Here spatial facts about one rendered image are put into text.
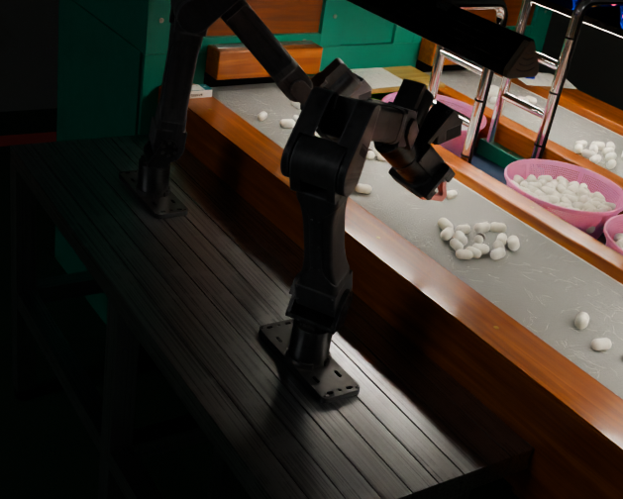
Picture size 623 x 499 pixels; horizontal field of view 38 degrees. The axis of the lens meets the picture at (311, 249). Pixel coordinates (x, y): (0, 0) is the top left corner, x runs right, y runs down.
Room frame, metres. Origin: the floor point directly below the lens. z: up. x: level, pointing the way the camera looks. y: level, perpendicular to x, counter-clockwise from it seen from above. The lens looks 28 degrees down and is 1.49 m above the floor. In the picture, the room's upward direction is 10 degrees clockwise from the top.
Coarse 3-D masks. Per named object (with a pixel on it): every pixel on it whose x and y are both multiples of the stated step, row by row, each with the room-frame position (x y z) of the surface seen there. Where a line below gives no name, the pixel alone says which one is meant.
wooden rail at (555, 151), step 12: (456, 96) 2.33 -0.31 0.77; (504, 120) 2.20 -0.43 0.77; (480, 132) 2.22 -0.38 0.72; (504, 132) 2.16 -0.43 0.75; (516, 132) 2.13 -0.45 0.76; (528, 132) 2.14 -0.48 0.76; (504, 144) 2.15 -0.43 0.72; (516, 144) 2.12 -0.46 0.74; (528, 144) 2.10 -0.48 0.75; (552, 144) 2.09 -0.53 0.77; (528, 156) 2.09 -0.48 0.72; (552, 156) 2.03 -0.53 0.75; (564, 156) 2.01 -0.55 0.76; (576, 156) 2.03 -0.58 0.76; (552, 168) 2.03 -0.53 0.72; (564, 168) 2.00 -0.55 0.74; (588, 168) 1.96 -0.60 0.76; (600, 168) 1.97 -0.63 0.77; (588, 180) 1.94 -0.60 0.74; (612, 180) 1.91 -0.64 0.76
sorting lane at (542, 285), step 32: (224, 96) 2.09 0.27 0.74; (256, 96) 2.13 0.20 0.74; (256, 128) 1.92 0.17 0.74; (288, 128) 1.96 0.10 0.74; (384, 160) 1.86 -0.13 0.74; (384, 192) 1.69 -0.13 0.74; (416, 224) 1.57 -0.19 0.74; (512, 224) 1.64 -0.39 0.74; (448, 256) 1.46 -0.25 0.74; (480, 256) 1.48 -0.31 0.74; (512, 256) 1.50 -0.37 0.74; (544, 256) 1.52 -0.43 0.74; (576, 256) 1.54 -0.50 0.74; (480, 288) 1.36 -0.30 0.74; (512, 288) 1.38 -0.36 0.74; (544, 288) 1.40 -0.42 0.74; (576, 288) 1.42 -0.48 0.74; (608, 288) 1.44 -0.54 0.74; (544, 320) 1.29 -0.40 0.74; (608, 320) 1.33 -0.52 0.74; (576, 352) 1.21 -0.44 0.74; (608, 352) 1.22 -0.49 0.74; (608, 384) 1.13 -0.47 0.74
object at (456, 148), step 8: (384, 96) 2.21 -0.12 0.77; (392, 96) 2.24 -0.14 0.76; (440, 96) 2.30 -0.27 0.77; (448, 104) 2.29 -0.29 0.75; (464, 104) 2.27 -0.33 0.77; (464, 112) 2.26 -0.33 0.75; (480, 128) 2.10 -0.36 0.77; (464, 136) 2.07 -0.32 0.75; (448, 144) 2.06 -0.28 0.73; (456, 144) 2.07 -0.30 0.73; (456, 152) 2.09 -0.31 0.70
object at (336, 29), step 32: (96, 0) 2.23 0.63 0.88; (128, 0) 2.08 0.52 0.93; (160, 0) 2.02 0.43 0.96; (256, 0) 2.19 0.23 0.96; (288, 0) 2.25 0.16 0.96; (320, 0) 2.31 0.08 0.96; (512, 0) 2.75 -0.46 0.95; (128, 32) 2.08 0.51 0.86; (160, 32) 2.02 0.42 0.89; (224, 32) 2.14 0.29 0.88; (288, 32) 2.26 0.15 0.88; (320, 32) 2.31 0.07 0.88; (352, 32) 2.38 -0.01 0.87; (384, 32) 2.45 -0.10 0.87; (544, 32) 2.84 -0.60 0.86
